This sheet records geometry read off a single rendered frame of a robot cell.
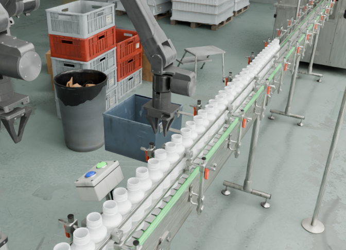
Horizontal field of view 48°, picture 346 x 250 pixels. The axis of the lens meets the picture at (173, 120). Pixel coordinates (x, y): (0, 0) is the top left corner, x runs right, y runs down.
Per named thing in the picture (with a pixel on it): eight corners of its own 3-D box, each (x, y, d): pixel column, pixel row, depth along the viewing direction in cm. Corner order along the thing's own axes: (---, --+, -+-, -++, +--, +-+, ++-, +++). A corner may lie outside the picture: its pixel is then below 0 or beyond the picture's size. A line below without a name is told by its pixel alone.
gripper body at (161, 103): (152, 103, 122) (152, 82, 119) (180, 111, 119) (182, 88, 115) (141, 111, 117) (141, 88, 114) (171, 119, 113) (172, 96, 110)
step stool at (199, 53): (201, 68, 560) (203, 39, 541) (225, 82, 511) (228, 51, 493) (173, 72, 540) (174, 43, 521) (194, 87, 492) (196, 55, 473)
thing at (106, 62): (88, 85, 366) (87, 63, 356) (51, 79, 378) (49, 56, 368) (117, 66, 418) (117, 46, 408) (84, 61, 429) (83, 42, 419)
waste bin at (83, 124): (90, 160, 330) (85, 91, 302) (49, 147, 347) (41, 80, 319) (119, 138, 367) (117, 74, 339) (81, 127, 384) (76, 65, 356)
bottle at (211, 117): (208, 146, 161) (211, 110, 154) (196, 141, 165) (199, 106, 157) (215, 141, 165) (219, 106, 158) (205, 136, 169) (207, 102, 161)
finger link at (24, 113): (13, 152, 79) (5, 110, 74) (-12, 144, 81) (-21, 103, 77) (37, 137, 84) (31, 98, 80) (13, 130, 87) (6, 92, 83)
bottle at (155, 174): (145, 197, 129) (145, 155, 122) (162, 198, 129) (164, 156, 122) (142, 209, 124) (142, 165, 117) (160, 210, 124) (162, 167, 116)
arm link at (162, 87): (158, 65, 115) (149, 71, 111) (179, 69, 113) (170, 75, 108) (157, 87, 118) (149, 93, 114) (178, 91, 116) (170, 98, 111)
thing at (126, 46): (118, 63, 427) (117, 44, 417) (86, 57, 441) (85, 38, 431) (143, 50, 477) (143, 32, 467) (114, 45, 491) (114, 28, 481)
